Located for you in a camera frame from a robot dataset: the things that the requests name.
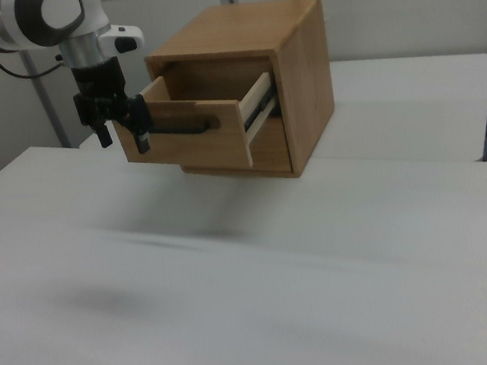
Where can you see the wooden drawer cabinet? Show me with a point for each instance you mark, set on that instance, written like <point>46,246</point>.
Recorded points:
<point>303,84</point>

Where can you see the grey metal frame post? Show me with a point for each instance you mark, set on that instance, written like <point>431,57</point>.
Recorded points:
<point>51,111</point>

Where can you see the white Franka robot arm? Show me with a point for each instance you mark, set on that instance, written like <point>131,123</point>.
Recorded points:
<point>4,20</point>

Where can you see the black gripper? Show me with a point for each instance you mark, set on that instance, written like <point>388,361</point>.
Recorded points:
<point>98,82</point>

